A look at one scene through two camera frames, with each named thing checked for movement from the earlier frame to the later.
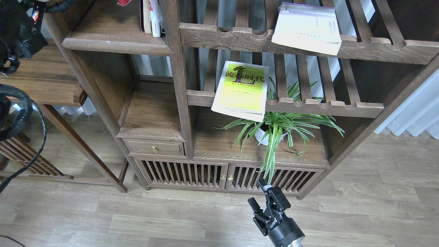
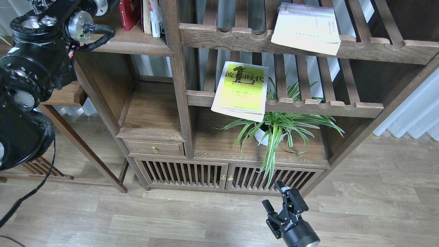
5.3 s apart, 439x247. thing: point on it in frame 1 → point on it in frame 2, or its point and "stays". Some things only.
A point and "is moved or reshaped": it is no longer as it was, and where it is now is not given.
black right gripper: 282,230 → 295,232
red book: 123,2 is moved or reshaped
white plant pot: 259,132 stays
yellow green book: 241,91 stays
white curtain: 419,114 stays
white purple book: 312,27 stays
